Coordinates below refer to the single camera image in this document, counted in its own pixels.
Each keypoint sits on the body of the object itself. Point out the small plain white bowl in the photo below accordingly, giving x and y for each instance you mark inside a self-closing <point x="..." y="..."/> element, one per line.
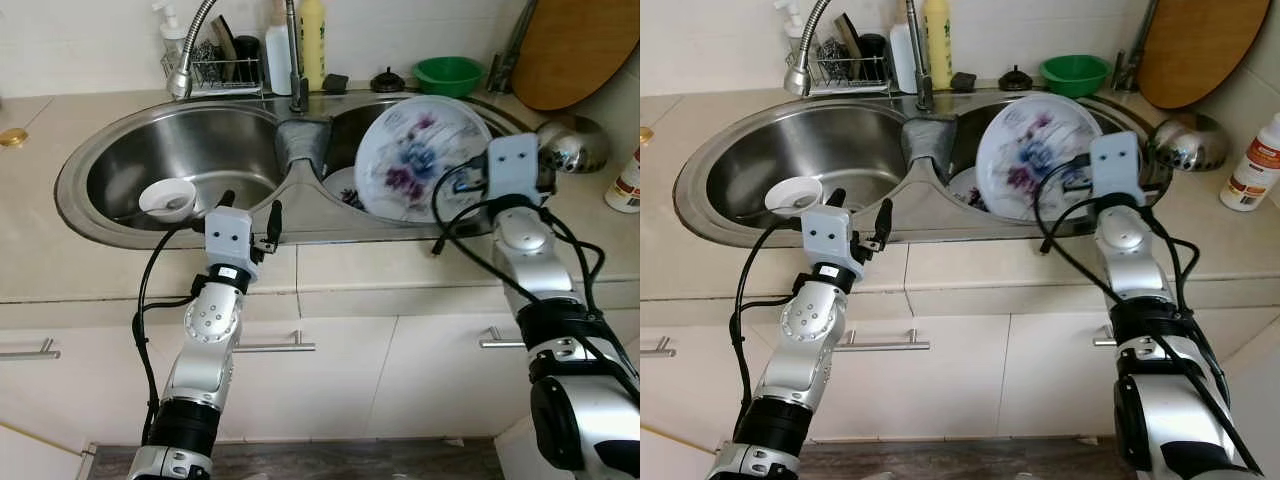
<point x="160" y="192"/>
<point x="785" y="190"/>

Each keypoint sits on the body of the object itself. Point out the white floral plate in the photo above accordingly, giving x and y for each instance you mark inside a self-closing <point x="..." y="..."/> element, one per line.
<point x="1030" y="150"/>
<point x="410" y="150"/>

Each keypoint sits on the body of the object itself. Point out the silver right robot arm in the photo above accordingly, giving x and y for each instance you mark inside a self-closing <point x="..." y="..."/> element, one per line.
<point x="1130" y="250"/>
<point x="530" y="260"/>

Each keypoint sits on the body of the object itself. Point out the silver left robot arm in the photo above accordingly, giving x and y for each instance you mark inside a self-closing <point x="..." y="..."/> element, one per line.
<point x="815" y="320"/>
<point x="215" y="325"/>

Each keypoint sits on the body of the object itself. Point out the cream kitchen sink cabinet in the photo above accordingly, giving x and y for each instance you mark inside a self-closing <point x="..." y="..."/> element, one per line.
<point x="1020" y="380"/>
<point x="400" y="380"/>

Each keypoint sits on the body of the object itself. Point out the white spoon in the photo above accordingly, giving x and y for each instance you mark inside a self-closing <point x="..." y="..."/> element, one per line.
<point x="178" y="205"/>
<point x="803" y="203"/>

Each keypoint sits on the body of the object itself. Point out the stainless steel double sink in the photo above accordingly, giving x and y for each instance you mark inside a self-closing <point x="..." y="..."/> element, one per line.
<point x="800" y="150"/>
<point x="180" y="150"/>

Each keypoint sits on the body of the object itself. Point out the white bottle red label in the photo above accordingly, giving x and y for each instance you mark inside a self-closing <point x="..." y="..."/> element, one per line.
<point x="1255" y="170"/>
<point x="625" y="185"/>

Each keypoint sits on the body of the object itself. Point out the small gold lid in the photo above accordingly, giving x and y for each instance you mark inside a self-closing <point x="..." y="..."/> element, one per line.
<point x="645" y="137"/>
<point x="13" y="137"/>

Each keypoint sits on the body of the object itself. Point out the green plastic bowl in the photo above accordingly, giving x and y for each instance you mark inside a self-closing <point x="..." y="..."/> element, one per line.
<point x="447" y="75"/>
<point x="1075" y="73"/>

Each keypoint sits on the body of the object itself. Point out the round wooden cutting board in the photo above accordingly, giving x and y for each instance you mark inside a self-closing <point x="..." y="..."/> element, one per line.
<point x="1200" y="50"/>
<point x="575" y="50"/>

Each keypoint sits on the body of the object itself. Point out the black cup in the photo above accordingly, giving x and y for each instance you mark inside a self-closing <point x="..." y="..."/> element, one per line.
<point x="873" y="58"/>
<point x="248" y="60"/>

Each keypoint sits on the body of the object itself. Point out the plain white plastic bottle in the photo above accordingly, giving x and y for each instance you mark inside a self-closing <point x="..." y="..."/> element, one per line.
<point x="277" y="60"/>
<point x="902" y="60"/>

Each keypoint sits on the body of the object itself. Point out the black sponge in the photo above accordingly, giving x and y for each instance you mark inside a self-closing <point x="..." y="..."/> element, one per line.
<point x="963" y="82"/>
<point x="335" y="83"/>

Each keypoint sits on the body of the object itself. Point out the chrome sink faucet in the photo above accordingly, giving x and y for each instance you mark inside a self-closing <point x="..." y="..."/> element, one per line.
<point x="918" y="60"/>
<point x="296" y="60"/>

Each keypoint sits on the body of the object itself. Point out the black sink plug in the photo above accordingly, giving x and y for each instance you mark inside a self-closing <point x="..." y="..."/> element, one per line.
<point x="1016" y="80"/>
<point x="387" y="82"/>

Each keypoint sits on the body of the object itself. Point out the white soap dispenser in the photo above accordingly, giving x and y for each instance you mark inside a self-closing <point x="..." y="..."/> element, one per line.
<point x="172" y="40"/>
<point x="792" y="30"/>

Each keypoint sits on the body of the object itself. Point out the yellow detergent bottle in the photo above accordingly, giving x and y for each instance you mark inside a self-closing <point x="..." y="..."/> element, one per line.
<point x="937" y="45"/>
<point x="312" y="45"/>

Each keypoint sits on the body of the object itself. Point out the cream side cabinet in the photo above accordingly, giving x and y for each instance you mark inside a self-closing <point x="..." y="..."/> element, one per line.
<point x="30" y="460"/>
<point x="670" y="460"/>

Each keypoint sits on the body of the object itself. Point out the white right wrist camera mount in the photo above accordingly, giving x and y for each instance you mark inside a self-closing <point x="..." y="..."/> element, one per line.
<point x="1115" y="168"/>
<point x="513" y="170"/>

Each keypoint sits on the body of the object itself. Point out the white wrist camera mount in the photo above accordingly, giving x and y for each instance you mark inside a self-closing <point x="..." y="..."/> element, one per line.
<point x="230" y="240"/>
<point x="513" y="170"/>
<point x="830" y="238"/>
<point x="1115" y="168"/>

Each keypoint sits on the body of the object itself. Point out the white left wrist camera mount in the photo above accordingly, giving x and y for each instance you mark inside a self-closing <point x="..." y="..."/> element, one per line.
<point x="830" y="238"/>
<point x="230" y="240"/>

